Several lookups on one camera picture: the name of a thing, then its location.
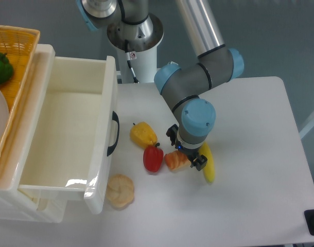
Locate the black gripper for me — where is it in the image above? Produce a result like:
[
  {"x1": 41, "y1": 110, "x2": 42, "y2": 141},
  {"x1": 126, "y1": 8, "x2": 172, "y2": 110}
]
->
[{"x1": 166, "y1": 124, "x2": 207, "y2": 170}]

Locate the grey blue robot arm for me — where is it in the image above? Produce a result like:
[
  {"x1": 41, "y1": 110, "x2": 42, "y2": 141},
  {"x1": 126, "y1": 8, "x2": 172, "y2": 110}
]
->
[{"x1": 77, "y1": 1, "x2": 245, "y2": 170}]

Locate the round beige bread roll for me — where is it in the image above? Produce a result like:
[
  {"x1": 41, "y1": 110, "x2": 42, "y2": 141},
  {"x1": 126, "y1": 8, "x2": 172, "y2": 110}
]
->
[{"x1": 106, "y1": 174, "x2": 134, "y2": 208}]

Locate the white plastic drawer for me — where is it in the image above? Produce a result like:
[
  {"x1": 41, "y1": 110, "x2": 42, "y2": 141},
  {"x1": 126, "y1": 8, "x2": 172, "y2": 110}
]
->
[{"x1": 20, "y1": 56, "x2": 119, "y2": 214}]

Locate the yellow bell pepper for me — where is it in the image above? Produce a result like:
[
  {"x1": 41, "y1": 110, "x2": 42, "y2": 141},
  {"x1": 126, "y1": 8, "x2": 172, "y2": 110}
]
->
[{"x1": 130, "y1": 122, "x2": 158, "y2": 149}]

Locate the yellow banana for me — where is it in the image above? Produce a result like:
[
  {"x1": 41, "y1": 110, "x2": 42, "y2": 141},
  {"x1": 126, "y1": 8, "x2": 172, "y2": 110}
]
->
[{"x1": 199, "y1": 142, "x2": 215, "y2": 183}]

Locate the green bell pepper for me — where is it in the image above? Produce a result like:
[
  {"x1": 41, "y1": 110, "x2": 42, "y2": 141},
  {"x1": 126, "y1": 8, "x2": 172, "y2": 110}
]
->
[{"x1": 0, "y1": 52, "x2": 14, "y2": 85}]

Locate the white frame bar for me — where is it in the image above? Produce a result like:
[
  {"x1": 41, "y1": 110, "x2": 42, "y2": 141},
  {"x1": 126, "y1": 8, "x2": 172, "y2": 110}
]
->
[{"x1": 299, "y1": 110, "x2": 314, "y2": 140}]

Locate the orange square bread loaf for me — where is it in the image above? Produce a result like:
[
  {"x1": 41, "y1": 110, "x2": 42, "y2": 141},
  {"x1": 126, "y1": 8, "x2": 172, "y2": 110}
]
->
[{"x1": 164, "y1": 150, "x2": 191, "y2": 171}]

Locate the white drawer cabinet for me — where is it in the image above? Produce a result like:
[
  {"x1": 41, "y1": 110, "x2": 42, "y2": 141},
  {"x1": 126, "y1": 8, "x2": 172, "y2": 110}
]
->
[{"x1": 0, "y1": 44, "x2": 66, "y2": 223}]

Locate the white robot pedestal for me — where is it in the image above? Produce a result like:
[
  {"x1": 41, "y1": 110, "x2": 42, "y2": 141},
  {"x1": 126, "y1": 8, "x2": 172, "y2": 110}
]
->
[{"x1": 116, "y1": 46, "x2": 179, "y2": 84}]

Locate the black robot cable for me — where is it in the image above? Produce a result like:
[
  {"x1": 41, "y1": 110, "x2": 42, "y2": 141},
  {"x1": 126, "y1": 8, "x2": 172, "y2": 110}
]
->
[{"x1": 124, "y1": 39, "x2": 140, "y2": 84}]

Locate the orange woven basket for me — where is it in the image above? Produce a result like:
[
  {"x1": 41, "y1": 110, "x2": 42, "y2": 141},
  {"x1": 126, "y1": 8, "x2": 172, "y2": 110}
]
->
[{"x1": 0, "y1": 25, "x2": 40, "y2": 158}]

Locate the red bell pepper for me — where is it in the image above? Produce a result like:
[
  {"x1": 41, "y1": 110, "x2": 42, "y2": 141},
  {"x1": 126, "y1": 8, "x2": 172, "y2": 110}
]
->
[{"x1": 143, "y1": 143, "x2": 164, "y2": 172}]

